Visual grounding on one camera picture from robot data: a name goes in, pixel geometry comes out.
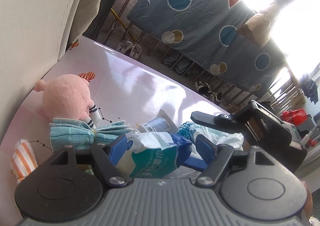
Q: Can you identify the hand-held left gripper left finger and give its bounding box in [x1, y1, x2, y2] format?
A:
[49, 134, 130, 188]

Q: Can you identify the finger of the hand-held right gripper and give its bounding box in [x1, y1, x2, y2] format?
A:
[182, 157, 208, 173]
[190, 111, 247, 132]

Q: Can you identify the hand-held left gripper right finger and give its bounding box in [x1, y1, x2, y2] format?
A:
[196, 134, 275, 188]

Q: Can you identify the pale green plastic bag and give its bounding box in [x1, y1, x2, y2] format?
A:
[177, 121, 244, 152]

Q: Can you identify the blue teal wet wipes packet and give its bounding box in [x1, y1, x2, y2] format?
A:
[116, 132, 193, 179]

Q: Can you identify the white pouch packet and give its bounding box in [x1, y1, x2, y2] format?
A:
[136, 109, 178, 134]

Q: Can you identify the light blue cloth bundle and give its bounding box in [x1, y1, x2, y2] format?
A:
[49, 117, 133, 151]

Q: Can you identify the pink plush toy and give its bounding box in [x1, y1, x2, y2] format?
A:
[34, 74, 102, 129]

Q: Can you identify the black white shoe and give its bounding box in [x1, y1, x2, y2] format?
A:
[210, 91, 226, 103]
[194, 80, 213, 94]

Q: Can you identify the red plastic bag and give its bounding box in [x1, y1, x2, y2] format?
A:
[281, 109, 307, 124]

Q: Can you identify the dark blue garment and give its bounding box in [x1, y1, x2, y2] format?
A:
[299, 73, 320, 104]

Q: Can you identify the grey cloth pile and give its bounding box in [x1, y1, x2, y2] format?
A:
[160, 54, 198, 75]

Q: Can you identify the blue circle print quilt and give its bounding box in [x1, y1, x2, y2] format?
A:
[127, 0, 288, 99]

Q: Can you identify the grey sneaker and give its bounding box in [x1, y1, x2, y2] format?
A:
[117, 40, 133, 53]
[129, 43, 143, 57]

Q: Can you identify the beige hanging garment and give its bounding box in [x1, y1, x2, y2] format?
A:
[244, 0, 304, 48]

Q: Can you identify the yellow stick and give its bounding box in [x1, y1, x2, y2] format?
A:
[111, 8, 137, 41]

